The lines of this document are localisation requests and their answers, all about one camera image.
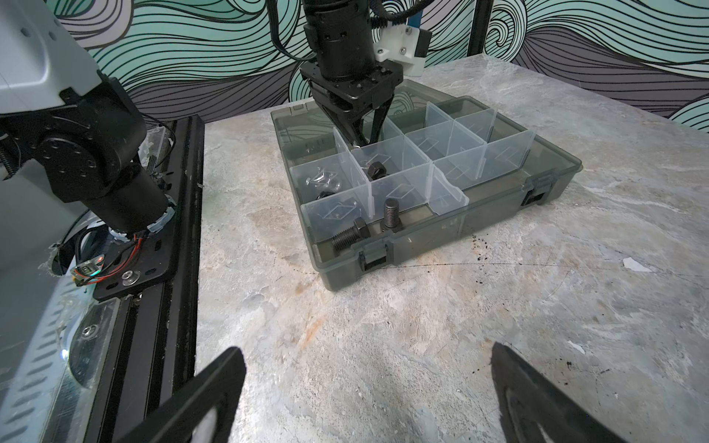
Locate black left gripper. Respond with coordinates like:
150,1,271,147
300,60,404,147

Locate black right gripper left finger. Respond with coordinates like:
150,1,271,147
120,347,247,442

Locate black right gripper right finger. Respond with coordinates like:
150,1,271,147
491,343,623,442

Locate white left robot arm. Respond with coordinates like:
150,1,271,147
1,1,420,234

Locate black nut in compartment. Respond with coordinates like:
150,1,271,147
367,162,388,181

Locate green plastic organizer box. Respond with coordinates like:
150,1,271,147
271,80,583,291

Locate upright black bolt in box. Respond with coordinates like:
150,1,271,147
380,198,404,232

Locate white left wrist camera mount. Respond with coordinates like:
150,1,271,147
374,24,432,78

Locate white slotted cable duct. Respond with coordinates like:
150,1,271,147
1,301,120,442

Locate black corner frame post left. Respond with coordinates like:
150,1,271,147
467,0,494,56

